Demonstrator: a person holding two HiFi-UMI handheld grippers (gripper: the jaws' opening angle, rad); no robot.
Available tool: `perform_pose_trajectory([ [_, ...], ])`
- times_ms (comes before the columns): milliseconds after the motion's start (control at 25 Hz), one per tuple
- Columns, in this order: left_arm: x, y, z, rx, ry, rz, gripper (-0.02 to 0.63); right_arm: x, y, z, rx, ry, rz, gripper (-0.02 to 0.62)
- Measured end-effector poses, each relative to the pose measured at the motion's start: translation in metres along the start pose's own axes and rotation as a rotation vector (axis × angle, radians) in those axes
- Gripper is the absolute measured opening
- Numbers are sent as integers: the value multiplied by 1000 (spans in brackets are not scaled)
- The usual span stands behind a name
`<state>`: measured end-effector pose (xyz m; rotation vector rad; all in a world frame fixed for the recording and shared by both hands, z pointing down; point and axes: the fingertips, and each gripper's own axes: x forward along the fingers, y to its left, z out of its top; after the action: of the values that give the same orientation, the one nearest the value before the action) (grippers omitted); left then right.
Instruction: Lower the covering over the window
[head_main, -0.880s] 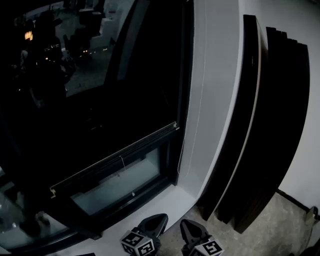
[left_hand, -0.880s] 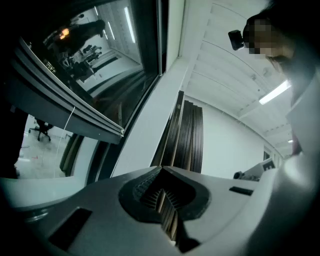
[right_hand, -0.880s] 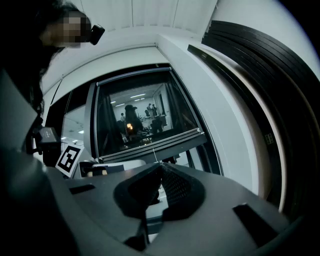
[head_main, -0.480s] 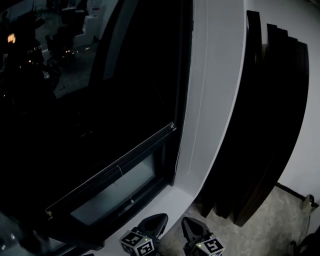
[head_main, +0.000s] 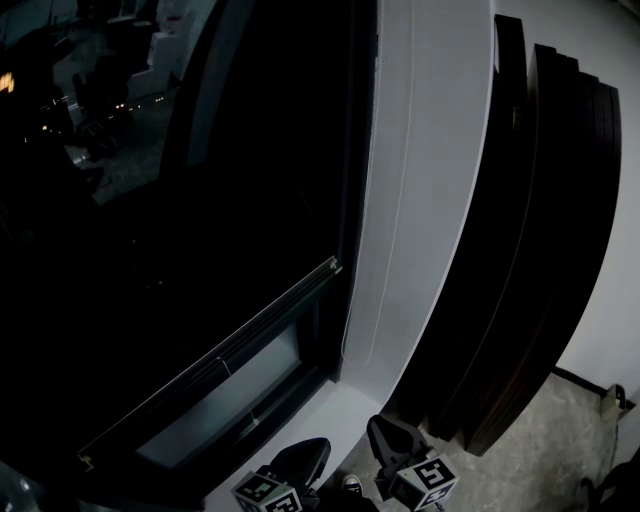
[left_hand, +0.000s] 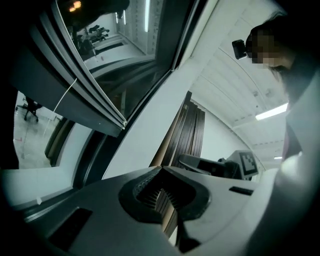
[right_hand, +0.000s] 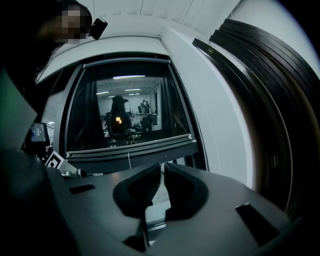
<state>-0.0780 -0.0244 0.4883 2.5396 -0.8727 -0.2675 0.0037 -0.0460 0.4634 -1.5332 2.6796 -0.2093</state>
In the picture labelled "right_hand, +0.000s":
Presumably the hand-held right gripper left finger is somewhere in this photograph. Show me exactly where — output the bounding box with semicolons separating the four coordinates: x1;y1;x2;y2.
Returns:
112;162;162;253

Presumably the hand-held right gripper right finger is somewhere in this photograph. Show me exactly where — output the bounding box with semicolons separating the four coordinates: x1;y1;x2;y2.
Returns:
163;161;210;222

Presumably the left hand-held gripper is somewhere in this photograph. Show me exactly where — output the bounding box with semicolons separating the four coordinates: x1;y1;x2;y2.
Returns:
44;149;85;179

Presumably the pale green roller blind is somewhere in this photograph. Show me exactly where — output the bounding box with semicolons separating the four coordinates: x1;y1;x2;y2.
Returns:
83;58;172;70

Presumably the black phone with screen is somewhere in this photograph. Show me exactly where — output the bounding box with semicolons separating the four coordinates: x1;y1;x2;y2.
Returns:
29;121;51;146

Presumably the person's black clothing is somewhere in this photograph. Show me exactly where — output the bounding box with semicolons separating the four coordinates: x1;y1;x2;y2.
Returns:
0;37;81;256

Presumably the brass door hinge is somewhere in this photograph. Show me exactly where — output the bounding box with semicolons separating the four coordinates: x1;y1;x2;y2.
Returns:
269;154;280;169

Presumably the person's head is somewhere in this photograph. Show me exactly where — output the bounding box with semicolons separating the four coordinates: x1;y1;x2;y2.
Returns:
34;0;94;47

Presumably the dark window frame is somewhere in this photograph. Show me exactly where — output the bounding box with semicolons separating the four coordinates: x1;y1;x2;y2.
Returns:
58;56;210;176

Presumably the dark wooden door frame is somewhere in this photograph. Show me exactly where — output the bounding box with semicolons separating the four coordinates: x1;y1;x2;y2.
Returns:
191;37;296;216

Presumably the black head-mounted camera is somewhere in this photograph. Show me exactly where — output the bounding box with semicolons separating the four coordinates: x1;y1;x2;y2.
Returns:
88;16;109;40

